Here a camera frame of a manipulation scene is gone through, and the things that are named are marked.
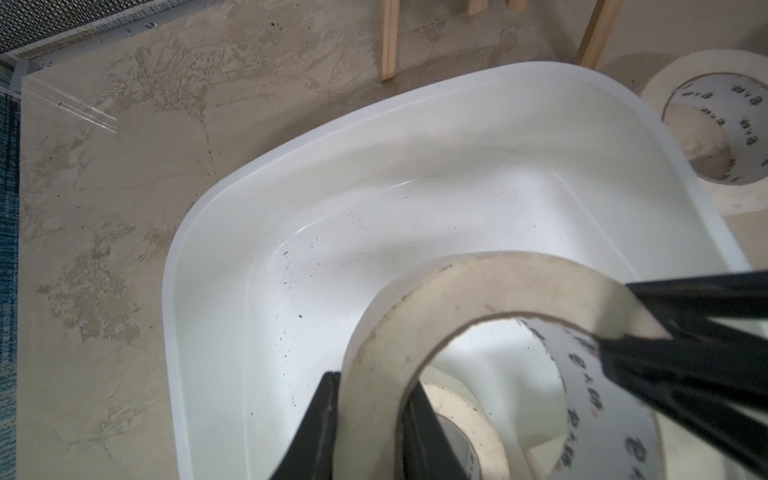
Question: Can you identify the flat tape roll centre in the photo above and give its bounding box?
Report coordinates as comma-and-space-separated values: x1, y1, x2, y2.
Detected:
420, 366, 511, 480

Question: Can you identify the white plastic storage box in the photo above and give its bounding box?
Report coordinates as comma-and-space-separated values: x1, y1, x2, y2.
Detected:
162, 62, 749, 479

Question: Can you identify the masking tape roll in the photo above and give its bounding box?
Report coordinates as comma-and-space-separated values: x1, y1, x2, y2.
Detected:
333, 250, 730, 480
641, 50, 767, 215

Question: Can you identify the small wooden easel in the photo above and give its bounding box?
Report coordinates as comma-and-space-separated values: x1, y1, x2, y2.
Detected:
380, 0, 624, 82

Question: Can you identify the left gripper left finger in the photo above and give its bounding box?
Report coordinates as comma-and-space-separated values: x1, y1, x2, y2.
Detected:
271, 372, 341, 480

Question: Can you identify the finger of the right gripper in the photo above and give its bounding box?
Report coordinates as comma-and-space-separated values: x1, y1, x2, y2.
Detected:
599, 336, 767, 477
626, 271, 767, 325

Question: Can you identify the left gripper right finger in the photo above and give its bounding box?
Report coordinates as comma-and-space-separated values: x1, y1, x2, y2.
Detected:
401, 383, 469, 480

